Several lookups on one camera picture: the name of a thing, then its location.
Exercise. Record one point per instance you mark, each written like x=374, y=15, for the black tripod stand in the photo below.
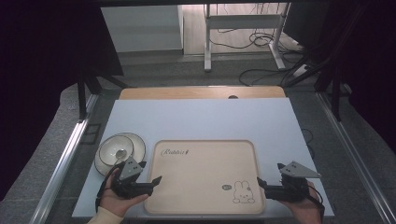
x=335, y=93
x=82, y=93

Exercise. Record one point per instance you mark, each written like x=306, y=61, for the white bowl with dark rim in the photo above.
x=109, y=149

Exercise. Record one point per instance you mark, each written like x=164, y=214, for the dark floor grille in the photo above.
x=91, y=133

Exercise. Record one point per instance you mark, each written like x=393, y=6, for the beige tray with rabbit print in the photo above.
x=199, y=177

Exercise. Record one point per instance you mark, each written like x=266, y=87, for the white metal desk frame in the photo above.
x=243, y=21

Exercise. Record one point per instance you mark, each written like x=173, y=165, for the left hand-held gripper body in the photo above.
x=129, y=174

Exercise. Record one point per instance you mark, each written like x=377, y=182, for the person's left hand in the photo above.
x=113, y=202

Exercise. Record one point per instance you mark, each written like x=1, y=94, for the dark curtain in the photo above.
x=373, y=62
x=37, y=77

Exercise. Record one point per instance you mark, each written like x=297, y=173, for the white plate with dark rim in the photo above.
x=139, y=147

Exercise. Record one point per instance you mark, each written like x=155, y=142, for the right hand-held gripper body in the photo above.
x=292, y=189

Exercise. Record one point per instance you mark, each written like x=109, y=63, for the aluminium rail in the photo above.
x=62, y=168
x=358, y=161

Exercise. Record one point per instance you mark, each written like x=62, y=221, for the wooden table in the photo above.
x=186, y=92

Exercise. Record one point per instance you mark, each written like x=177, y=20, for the white cabinet panel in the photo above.
x=143, y=28

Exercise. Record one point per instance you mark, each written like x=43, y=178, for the person's right hand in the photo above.
x=306, y=211

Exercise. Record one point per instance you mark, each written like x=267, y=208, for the white power strip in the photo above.
x=300, y=70

